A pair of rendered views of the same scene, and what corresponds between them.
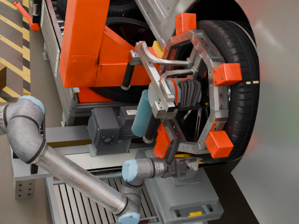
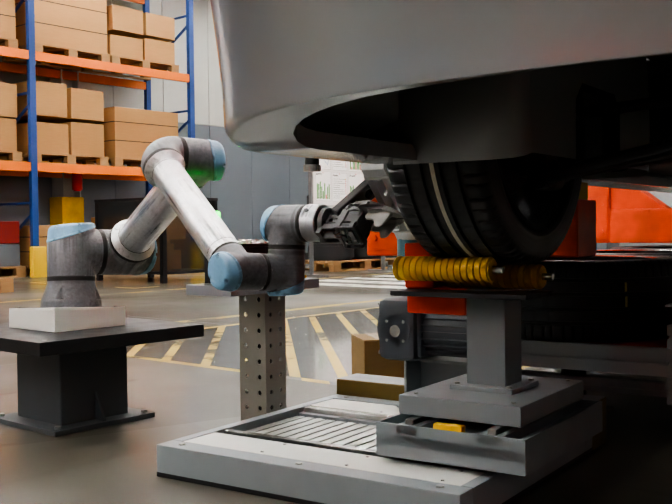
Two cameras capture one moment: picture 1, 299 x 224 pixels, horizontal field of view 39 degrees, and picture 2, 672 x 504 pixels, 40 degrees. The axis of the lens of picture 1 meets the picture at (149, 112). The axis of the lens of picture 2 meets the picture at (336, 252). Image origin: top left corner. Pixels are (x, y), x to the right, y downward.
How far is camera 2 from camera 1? 259 cm
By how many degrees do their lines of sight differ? 71
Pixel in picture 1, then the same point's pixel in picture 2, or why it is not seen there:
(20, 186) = (247, 395)
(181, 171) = (345, 220)
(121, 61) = not seen: hidden behind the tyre
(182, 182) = (471, 385)
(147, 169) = (290, 209)
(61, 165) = (172, 175)
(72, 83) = (374, 241)
